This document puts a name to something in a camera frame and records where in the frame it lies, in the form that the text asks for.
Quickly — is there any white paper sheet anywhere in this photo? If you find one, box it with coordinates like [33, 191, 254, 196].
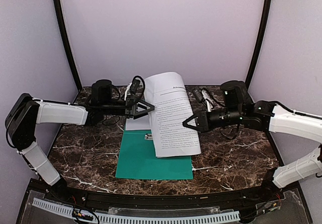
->
[125, 115, 150, 131]

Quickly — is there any printed paper sheet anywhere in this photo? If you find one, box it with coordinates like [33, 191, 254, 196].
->
[144, 72, 201, 158]

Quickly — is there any green plastic folder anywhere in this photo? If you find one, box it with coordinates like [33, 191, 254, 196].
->
[115, 130, 193, 180]

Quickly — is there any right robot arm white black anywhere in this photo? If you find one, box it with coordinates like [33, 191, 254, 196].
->
[183, 101, 321, 191]

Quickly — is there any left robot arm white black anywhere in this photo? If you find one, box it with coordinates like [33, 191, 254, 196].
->
[5, 93, 154, 187]

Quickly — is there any metal centre spring clip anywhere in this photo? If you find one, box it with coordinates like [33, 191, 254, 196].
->
[144, 133, 153, 140]

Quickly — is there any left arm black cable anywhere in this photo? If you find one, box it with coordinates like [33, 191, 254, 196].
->
[103, 76, 146, 126]

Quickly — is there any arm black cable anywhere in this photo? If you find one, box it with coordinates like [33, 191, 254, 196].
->
[103, 76, 146, 126]
[198, 87, 322, 140]

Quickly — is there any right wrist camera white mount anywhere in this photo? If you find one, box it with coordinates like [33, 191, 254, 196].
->
[192, 80, 252, 111]

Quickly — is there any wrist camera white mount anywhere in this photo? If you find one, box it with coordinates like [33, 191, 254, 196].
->
[192, 80, 252, 111]
[90, 76, 145, 104]

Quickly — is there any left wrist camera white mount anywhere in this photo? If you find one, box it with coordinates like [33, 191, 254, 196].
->
[90, 76, 145, 104]

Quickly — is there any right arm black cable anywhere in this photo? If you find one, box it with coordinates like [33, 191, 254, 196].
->
[198, 87, 322, 140]

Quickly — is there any white slotted cable duct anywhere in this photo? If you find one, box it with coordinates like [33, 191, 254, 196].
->
[32, 198, 240, 223]

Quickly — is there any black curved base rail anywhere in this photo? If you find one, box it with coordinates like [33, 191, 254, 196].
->
[20, 179, 286, 218]

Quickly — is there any left black frame post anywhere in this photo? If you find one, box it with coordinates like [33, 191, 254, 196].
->
[53, 0, 83, 92]

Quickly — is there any black frame post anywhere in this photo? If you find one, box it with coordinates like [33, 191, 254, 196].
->
[53, 0, 83, 92]
[245, 0, 272, 88]

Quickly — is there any right black frame post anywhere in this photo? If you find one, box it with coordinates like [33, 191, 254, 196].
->
[245, 0, 272, 88]

